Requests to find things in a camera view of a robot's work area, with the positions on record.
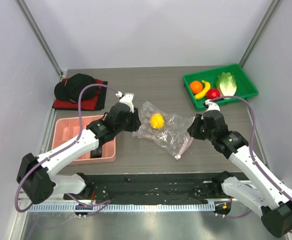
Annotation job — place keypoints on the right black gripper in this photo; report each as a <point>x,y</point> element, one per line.
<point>197,127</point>

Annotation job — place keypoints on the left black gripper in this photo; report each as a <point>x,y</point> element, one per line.
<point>136,122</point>

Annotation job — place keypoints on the clear zip top bag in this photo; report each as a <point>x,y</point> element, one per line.
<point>173,136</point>

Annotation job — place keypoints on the yellow toy lemon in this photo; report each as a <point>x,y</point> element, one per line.
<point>157,121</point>

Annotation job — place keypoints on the red toy apple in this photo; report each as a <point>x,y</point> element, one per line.
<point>212,93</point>

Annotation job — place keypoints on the orange toy orange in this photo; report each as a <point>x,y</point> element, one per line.
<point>196,87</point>

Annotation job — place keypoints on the yellow toy banana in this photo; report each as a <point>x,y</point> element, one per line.
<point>206,88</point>

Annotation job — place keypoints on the green toy lettuce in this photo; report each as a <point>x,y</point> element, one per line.
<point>226,84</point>

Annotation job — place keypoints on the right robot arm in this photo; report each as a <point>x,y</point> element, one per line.
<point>270,198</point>

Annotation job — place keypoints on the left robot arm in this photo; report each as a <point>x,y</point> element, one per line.
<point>38,176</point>

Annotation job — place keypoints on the red and black cloth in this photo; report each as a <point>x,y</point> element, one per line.
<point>93,99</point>

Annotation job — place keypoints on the dark rolled sock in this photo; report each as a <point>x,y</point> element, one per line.
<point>97,152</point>

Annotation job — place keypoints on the green plastic tray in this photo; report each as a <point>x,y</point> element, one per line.
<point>245,87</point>

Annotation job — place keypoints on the pink compartment organizer tray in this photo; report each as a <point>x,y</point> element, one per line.
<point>68,128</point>

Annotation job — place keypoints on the black cap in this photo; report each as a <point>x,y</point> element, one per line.
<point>70,89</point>

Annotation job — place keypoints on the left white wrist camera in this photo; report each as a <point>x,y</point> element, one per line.
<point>127,99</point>

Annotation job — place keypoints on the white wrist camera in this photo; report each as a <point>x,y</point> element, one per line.
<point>127,99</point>
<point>211,106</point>

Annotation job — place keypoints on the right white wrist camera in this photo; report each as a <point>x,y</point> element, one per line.
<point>211,106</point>

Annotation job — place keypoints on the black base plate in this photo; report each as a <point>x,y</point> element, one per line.
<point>156,189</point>

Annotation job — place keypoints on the white slotted cable duct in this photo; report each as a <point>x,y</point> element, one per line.
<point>122,208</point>

